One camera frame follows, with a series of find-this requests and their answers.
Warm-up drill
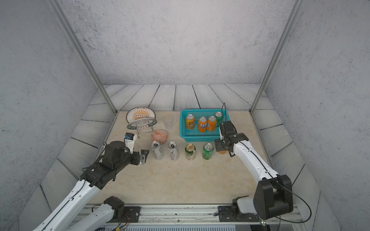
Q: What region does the green can at back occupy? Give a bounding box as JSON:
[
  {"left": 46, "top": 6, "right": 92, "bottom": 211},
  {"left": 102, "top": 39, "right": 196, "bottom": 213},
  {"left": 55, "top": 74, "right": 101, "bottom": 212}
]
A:
[{"left": 214, "top": 112, "right": 223, "bottom": 127}]

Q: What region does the right aluminium frame post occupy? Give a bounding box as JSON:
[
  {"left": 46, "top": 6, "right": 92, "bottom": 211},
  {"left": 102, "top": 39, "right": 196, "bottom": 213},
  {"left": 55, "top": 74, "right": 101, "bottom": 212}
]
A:
[{"left": 250, "top": 0, "right": 304, "bottom": 115}]

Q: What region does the orange can silver top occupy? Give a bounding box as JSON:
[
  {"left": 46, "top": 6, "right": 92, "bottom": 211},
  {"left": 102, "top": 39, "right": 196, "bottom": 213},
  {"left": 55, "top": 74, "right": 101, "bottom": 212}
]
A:
[{"left": 207, "top": 116, "right": 217, "bottom": 132}]

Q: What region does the orange sunburst plate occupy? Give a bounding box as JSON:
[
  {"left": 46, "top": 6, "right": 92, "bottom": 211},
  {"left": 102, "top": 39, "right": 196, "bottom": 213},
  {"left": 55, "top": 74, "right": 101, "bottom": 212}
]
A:
[{"left": 126, "top": 106, "right": 156, "bottom": 123}]

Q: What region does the metal wire plate stand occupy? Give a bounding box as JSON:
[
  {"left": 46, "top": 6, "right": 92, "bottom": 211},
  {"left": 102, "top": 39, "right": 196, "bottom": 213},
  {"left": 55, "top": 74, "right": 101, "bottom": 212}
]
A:
[{"left": 136, "top": 122, "right": 154, "bottom": 137}]

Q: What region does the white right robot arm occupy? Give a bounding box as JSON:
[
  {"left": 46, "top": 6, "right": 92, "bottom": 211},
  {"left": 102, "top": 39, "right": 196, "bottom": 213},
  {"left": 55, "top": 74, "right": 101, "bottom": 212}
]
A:
[{"left": 214, "top": 121, "right": 293, "bottom": 220}]

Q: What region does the orange yellow can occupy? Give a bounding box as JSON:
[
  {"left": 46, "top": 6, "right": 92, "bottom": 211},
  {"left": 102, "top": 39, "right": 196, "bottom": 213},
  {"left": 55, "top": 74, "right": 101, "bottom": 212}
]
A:
[{"left": 186, "top": 114, "right": 195, "bottom": 130}]

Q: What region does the teal plastic basket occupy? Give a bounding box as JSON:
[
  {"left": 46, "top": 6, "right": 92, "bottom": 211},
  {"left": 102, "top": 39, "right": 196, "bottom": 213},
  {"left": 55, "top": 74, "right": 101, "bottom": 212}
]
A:
[{"left": 179, "top": 109, "right": 230, "bottom": 142}]

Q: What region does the orange Fanta can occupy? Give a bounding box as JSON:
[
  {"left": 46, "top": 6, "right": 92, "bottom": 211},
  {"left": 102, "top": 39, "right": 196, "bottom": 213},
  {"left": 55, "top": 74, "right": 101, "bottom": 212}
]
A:
[{"left": 198, "top": 116, "right": 208, "bottom": 132}]

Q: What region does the left aluminium frame post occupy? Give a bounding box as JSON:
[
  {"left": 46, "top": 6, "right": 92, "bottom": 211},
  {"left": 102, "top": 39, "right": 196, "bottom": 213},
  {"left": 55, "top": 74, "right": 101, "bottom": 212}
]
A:
[{"left": 47, "top": 0, "right": 118, "bottom": 115}]

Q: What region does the green white gold-top can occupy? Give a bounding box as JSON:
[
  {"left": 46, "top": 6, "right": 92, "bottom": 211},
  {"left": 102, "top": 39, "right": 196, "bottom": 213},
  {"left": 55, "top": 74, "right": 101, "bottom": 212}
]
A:
[{"left": 185, "top": 143, "right": 196, "bottom": 160}]

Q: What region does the green rimmed white plate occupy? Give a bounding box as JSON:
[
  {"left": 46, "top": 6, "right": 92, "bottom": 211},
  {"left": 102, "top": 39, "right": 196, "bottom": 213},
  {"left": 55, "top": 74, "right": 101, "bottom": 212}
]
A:
[{"left": 127, "top": 118, "right": 157, "bottom": 130}]

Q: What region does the silver white drink can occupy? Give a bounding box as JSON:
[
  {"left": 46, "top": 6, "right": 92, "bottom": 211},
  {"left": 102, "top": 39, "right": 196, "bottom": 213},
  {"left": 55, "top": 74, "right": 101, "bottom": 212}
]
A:
[{"left": 151, "top": 141, "right": 163, "bottom": 160}]

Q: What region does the red patterned bowl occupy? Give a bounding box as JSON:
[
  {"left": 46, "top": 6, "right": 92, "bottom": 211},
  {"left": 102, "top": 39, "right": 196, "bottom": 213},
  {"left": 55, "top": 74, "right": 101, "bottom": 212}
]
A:
[{"left": 150, "top": 130, "right": 168, "bottom": 144}]

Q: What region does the green soda can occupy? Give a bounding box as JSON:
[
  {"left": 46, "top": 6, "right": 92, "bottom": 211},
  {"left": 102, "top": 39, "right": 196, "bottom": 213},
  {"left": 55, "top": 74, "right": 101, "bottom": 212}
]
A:
[{"left": 202, "top": 143, "right": 214, "bottom": 160}]

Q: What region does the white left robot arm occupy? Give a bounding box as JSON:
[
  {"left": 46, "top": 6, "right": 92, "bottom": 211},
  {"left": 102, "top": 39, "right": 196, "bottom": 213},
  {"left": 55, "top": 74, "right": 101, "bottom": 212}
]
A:
[{"left": 36, "top": 141, "right": 149, "bottom": 231}]

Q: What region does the aluminium frame post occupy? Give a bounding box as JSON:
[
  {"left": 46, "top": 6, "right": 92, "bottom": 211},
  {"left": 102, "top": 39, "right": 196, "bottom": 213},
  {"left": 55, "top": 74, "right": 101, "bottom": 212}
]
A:
[
  {"left": 250, "top": 0, "right": 304, "bottom": 115},
  {"left": 47, "top": 0, "right": 118, "bottom": 115}
]

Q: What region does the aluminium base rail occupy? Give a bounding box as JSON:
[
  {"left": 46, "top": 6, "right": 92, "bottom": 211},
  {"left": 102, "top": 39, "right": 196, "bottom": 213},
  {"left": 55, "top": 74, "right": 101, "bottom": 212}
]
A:
[{"left": 65, "top": 203, "right": 307, "bottom": 231}]

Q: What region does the clear plastic cup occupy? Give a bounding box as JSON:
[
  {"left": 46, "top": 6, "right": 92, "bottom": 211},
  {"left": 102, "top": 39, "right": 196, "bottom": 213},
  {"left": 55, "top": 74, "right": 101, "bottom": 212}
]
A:
[{"left": 162, "top": 114, "right": 173, "bottom": 130}]

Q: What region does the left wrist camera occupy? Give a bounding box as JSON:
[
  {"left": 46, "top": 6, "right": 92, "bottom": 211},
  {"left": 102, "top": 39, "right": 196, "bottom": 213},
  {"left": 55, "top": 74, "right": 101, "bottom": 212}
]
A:
[{"left": 124, "top": 132, "right": 137, "bottom": 154}]

